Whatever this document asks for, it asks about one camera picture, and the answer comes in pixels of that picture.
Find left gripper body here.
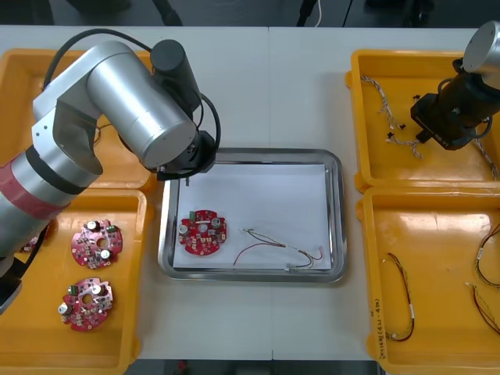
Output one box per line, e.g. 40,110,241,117
155,130,217,183

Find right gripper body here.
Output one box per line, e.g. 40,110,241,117
409,91,470,152

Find steel tray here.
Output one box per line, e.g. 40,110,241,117
157,147,348,285

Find round red circuit board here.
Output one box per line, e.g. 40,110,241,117
178,209,232,259
22,225,51,254
58,276,115,333
70,219,124,270

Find red black green-yellow harness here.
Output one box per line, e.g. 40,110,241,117
384,252,416,341
463,281,500,335
233,227,326,273
473,223,500,283

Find yellow-orange plastic bin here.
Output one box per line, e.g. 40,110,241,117
345,48,500,192
355,186,500,375
0,48,154,192
0,187,155,372

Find white sheet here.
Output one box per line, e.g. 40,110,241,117
171,162,333,270

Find black chair leg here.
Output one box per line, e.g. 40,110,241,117
295,0,320,27
150,0,184,27

